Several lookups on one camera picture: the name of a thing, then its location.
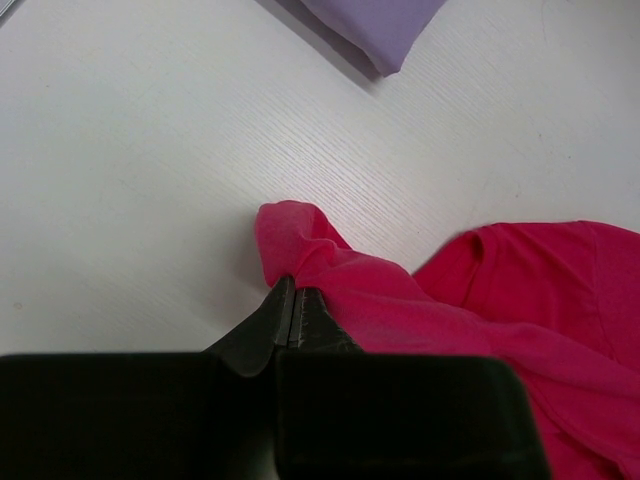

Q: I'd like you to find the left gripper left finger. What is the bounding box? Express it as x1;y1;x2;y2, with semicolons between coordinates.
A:
1;277;295;479

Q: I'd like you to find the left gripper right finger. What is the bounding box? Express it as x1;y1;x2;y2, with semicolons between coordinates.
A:
274;288;550;479

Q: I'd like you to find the pink t-shirt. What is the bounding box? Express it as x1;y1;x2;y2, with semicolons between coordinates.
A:
255;201;639;479

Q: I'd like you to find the folded lilac t-shirt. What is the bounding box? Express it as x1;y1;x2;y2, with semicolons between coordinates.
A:
257;0;446;79

